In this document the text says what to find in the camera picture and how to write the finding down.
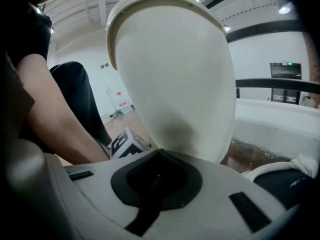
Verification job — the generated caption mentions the white curved ledge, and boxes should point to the white curved ledge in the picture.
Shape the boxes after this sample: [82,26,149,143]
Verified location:
[231,97,320,161]

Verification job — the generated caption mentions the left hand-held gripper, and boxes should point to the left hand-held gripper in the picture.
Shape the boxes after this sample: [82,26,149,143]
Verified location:
[109,126,153,160]

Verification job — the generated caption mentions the white lidded trash bin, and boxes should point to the white lidded trash bin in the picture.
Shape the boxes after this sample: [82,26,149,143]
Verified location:
[105,0,237,165]

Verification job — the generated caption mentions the person's black shirt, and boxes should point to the person's black shirt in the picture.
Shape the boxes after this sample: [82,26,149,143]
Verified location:
[4,0,54,69]

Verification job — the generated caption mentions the white stand with red sign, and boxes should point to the white stand with red sign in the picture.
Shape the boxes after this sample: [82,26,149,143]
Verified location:
[105,85,134,118]

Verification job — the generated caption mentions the black metal railing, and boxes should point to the black metal railing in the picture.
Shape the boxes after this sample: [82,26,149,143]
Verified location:
[234,77,320,96]

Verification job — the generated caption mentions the person's left forearm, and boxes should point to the person's left forearm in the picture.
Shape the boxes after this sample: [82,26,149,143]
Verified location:
[15,53,111,166]

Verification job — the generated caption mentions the person's left leg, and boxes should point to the person's left leg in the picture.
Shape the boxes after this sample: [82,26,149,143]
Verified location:
[49,61,113,148]

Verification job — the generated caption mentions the black double door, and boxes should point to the black double door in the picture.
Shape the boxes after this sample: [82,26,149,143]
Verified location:
[269,62,303,105]

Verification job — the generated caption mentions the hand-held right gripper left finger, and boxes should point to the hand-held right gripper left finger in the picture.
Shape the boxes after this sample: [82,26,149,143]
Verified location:
[4,138,162,240]

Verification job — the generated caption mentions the person's white right shoe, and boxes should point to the person's white right shoe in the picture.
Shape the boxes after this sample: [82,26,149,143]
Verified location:
[239,154,320,183]

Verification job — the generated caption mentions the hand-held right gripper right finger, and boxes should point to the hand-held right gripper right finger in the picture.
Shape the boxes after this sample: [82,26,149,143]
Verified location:
[136,148,302,240]

